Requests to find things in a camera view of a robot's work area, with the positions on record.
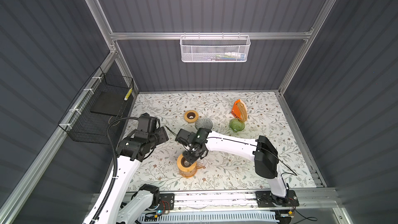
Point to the grey glass dripper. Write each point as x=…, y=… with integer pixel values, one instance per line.
x=205, y=123

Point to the floral table mat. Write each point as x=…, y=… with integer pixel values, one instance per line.
x=223, y=171

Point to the black foam pad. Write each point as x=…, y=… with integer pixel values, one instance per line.
x=109, y=104

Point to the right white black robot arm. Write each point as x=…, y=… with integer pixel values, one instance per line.
x=260, y=151

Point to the green glass dripper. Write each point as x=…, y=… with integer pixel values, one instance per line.
x=236, y=125

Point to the yellow marker pen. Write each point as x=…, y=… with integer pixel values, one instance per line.
x=128, y=94

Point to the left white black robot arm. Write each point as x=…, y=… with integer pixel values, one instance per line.
x=124, y=174

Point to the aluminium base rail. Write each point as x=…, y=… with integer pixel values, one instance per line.
x=236, y=200

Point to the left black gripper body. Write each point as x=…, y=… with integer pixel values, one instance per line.
x=159, y=137

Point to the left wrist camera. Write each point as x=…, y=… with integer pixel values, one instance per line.
x=147, y=123

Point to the tubes in white basket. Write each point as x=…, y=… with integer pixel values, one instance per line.
x=228, y=56

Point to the white wire wall basket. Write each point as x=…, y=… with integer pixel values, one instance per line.
x=197, y=48

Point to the orange coffee filter holder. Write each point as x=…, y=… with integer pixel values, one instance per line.
x=239, y=110

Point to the black wire side basket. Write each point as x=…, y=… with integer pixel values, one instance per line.
x=83, y=126

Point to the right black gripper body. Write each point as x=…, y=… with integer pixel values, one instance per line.
x=190, y=155

